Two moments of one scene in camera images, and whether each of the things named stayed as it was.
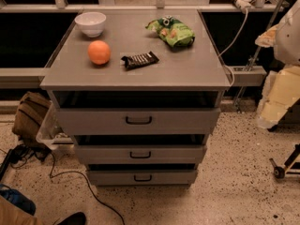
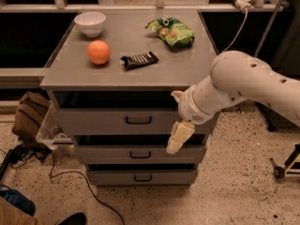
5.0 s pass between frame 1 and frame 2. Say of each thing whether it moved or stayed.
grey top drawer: stayed
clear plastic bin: stayed
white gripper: moved
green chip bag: stayed
